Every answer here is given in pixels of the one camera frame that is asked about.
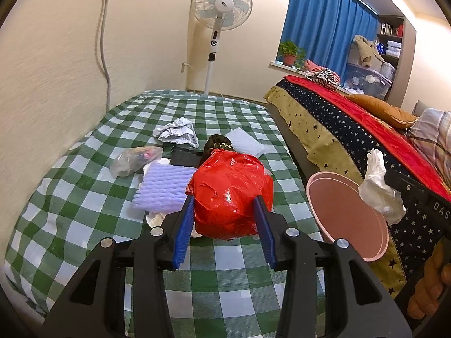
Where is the pink plastic bin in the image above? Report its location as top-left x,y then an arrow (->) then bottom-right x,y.
306,171 -> 390,263

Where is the metal pot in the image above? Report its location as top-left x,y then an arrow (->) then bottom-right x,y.
379,61 -> 395,81

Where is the white windowsill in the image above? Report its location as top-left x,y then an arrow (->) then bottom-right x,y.
269,61 -> 307,71

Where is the red blanket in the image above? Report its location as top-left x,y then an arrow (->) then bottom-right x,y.
285,75 -> 451,201

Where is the person's right hand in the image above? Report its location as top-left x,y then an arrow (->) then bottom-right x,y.
407,249 -> 451,321

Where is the navy and olive star blanket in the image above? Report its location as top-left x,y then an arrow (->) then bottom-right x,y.
264,76 -> 451,298

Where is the potted green plant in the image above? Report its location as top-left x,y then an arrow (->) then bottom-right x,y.
278,40 -> 307,69

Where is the white tissue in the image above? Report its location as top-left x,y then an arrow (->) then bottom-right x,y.
357,149 -> 406,225

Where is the black foil packet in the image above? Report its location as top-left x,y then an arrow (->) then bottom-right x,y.
170,146 -> 205,168

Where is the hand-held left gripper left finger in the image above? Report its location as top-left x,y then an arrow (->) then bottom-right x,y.
40,194 -> 196,338

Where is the grey bookshelf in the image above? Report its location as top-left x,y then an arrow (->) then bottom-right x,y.
375,15 -> 406,103

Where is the plaid pillow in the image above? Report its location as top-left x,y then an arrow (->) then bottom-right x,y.
405,107 -> 451,180

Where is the striped clothes pile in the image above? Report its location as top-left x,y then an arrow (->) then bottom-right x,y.
304,59 -> 342,81

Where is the orange pillow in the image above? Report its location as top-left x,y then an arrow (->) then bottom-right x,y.
347,93 -> 418,130

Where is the crumpled white paper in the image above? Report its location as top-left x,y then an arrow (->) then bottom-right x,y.
153,117 -> 199,147

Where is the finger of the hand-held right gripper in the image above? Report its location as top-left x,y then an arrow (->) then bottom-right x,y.
385,170 -> 406,198

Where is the grey wall cable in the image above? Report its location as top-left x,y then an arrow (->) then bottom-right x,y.
100,0 -> 115,108

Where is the white foam sheet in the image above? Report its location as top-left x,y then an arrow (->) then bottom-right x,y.
224,128 -> 266,156

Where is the blue curtain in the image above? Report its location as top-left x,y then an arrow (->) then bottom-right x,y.
280,0 -> 379,78

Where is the lilac foam net sheet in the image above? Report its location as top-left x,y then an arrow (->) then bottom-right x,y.
132,160 -> 196,214

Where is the red plastic bag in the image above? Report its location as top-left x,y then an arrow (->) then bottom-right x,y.
186,149 -> 275,242

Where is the beige jacket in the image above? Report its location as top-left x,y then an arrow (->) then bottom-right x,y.
353,34 -> 384,68

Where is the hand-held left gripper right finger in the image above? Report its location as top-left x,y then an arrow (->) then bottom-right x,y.
253,194 -> 413,338

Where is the grey bed frame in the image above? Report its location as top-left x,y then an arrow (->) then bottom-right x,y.
268,103 -> 318,184

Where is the clear plastic bag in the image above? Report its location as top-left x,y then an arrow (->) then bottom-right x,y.
110,145 -> 163,177

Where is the white standing fan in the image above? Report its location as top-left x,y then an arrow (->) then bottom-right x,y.
192,0 -> 253,95

